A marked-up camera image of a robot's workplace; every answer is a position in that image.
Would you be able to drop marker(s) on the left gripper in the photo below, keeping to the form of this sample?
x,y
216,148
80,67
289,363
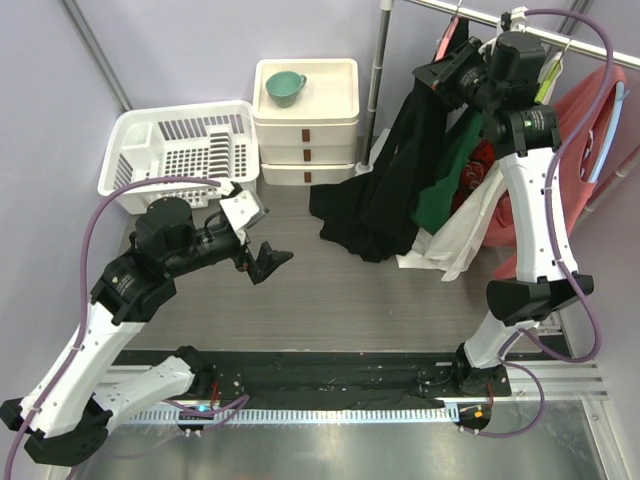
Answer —
x,y
265,262

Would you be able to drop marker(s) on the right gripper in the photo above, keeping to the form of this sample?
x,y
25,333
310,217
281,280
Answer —
x,y
442,75

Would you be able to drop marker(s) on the pink hanger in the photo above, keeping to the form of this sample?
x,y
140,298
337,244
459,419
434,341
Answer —
x,y
448,34

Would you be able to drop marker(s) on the black t shirt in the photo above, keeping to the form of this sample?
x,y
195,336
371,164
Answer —
x,y
370,215

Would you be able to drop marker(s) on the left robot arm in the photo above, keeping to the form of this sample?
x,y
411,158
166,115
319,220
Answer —
x,y
67,417

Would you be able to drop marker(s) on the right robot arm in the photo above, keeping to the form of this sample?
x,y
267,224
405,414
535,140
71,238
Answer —
x,y
525,138

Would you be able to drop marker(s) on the lime green hanger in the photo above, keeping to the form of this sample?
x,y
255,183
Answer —
x,y
547,79

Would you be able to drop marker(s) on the green t shirt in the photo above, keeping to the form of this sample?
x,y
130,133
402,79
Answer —
x,y
435,201

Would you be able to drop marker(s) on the salmon pink t shirt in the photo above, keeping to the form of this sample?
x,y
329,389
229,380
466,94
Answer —
x,y
582,153

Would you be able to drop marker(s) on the white t shirt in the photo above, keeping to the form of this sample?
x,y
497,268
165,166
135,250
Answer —
x,y
455,245

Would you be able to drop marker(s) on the light blue hanger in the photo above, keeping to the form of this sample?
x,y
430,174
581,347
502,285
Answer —
x,y
619,97

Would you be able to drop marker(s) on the metal clothes rack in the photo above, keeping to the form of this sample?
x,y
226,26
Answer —
x,y
576,13

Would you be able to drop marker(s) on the white drawer unit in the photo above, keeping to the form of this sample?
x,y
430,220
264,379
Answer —
x,y
314,141

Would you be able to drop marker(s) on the white plastic basket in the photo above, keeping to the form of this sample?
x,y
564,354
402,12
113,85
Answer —
x,y
215,140

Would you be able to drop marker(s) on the green cup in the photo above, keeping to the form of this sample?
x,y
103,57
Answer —
x,y
284,87

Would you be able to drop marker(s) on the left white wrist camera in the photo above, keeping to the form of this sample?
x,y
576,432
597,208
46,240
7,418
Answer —
x,y
242,208

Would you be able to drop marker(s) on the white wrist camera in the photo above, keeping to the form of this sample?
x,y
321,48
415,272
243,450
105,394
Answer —
x,y
242,208
511,21

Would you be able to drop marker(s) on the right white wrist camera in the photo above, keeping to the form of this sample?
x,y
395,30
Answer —
x,y
511,21

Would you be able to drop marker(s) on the white cable duct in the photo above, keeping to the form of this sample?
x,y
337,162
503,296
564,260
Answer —
x,y
169,415

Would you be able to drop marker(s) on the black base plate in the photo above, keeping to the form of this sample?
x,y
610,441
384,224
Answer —
x,y
337,381

